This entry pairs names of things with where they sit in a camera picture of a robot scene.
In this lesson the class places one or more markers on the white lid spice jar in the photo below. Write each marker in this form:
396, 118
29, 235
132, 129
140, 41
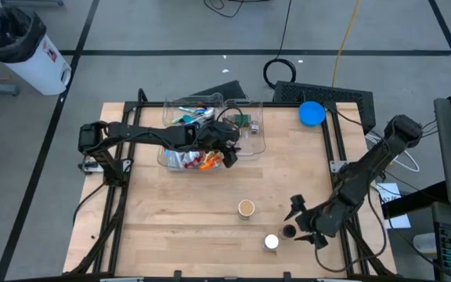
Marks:
271, 242

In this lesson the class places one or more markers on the tan lid spice jar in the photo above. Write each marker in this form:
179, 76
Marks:
246, 208

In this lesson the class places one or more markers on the ramen noodle packet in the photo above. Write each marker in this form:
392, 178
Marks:
192, 160

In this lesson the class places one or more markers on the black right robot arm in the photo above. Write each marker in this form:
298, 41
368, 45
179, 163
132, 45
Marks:
366, 176

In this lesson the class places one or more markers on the colourful plastic utensil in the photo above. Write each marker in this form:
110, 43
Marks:
178, 119

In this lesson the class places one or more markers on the black trash bag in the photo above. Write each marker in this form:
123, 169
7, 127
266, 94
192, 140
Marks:
10, 35

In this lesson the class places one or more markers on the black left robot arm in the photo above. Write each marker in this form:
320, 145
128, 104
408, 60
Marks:
147, 135

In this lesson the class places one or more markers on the black diagonal beam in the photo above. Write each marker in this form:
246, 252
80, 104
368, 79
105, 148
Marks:
413, 201

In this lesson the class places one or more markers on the silver metal spoon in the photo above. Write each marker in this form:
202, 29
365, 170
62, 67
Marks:
209, 113

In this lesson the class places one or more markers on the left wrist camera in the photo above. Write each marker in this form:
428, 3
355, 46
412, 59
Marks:
230, 160

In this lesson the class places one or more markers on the black table frame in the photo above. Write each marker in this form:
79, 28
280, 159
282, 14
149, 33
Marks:
151, 104

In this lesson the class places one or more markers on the blue plastic bowl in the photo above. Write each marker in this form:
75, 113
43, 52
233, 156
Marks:
311, 113

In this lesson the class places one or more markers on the black lid spice jar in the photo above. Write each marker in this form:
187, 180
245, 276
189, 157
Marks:
288, 231

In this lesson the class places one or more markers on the teal plastic spoon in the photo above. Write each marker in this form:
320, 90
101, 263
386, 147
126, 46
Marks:
188, 118

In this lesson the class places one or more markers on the white trash can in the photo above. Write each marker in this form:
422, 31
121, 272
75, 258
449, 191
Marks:
41, 74

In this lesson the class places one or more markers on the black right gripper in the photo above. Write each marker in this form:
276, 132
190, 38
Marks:
311, 223

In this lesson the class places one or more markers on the silver blue snack packet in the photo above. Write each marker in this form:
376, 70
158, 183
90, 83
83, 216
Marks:
175, 160

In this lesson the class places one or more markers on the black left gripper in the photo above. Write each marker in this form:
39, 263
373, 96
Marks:
221, 137

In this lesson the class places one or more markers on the white paper sheet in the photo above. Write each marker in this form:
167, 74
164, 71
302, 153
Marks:
401, 222

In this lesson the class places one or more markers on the clear plastic bin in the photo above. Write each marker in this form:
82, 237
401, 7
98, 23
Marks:
162, 162
258, 141
170, 103

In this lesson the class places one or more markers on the orange snack packet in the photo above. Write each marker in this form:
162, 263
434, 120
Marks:
211, 161

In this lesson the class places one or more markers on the grey computer mouse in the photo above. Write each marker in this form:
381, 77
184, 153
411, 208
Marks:
424, 243

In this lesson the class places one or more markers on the black flat box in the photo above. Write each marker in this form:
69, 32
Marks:
225, 89

